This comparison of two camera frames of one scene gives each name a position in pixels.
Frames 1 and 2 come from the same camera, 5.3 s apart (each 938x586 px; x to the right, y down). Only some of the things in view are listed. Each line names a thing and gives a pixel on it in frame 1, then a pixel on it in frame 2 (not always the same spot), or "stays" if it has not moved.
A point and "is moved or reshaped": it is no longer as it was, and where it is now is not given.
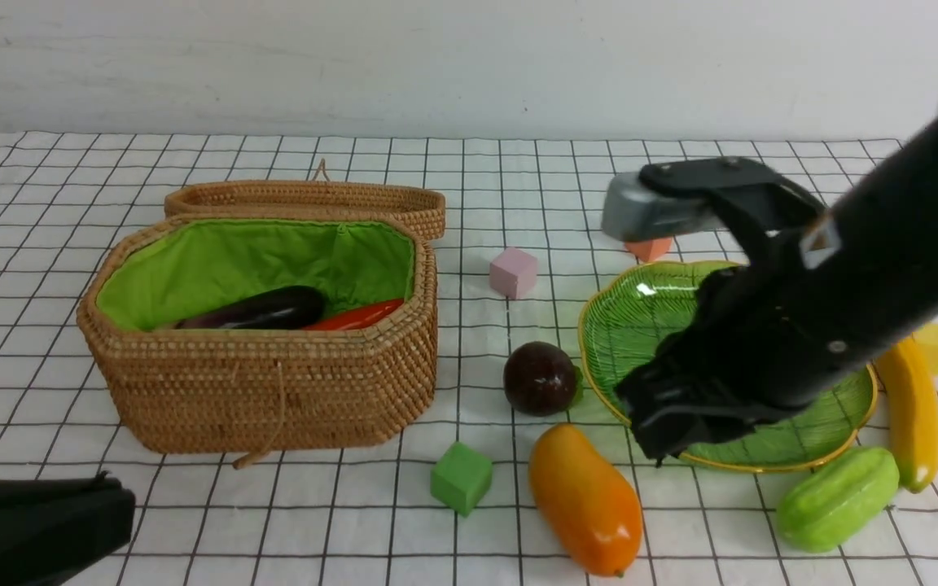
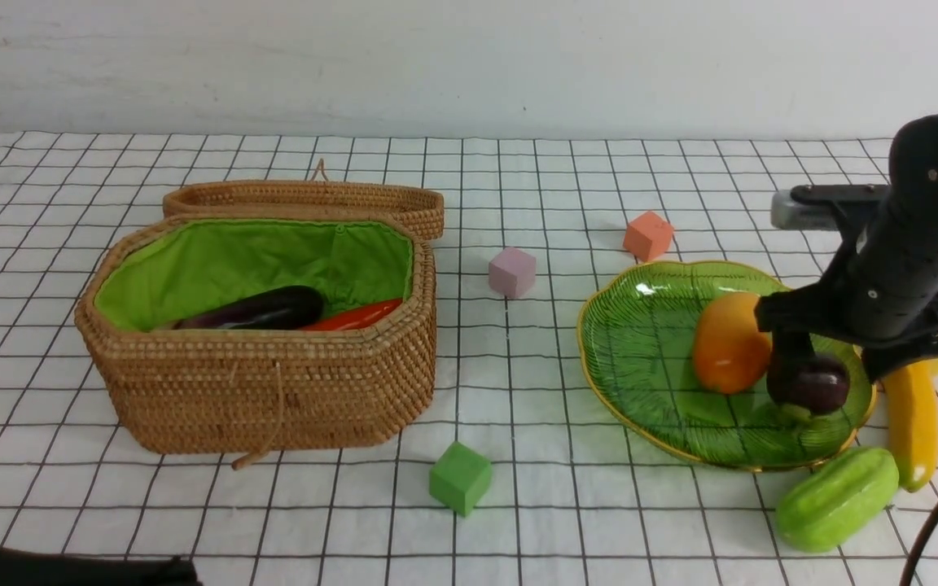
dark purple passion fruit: (541, 380) is moved or reshaped
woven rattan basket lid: (424, 207) stays
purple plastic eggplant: (285, 308) stays
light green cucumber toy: (832, 502) stays
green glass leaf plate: (629, 311) stays
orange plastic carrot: (360, 319) stays
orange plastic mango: (597, 513) is moved or reshaped
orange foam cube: (648, 251) stays
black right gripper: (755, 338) to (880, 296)
